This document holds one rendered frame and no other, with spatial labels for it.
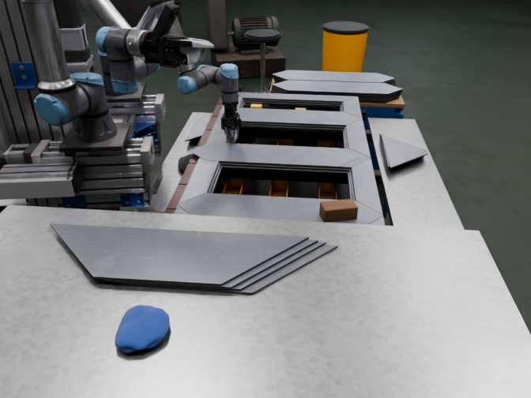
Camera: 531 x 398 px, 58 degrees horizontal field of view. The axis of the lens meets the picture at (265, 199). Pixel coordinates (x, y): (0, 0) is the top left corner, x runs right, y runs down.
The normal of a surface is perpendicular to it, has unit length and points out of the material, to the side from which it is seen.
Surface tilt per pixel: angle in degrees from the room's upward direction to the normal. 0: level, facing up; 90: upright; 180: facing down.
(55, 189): 90
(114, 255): 0
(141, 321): 5
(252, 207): 0
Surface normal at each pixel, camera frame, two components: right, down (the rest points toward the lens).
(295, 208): 0.00, -0.85
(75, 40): 0.09, 0.53
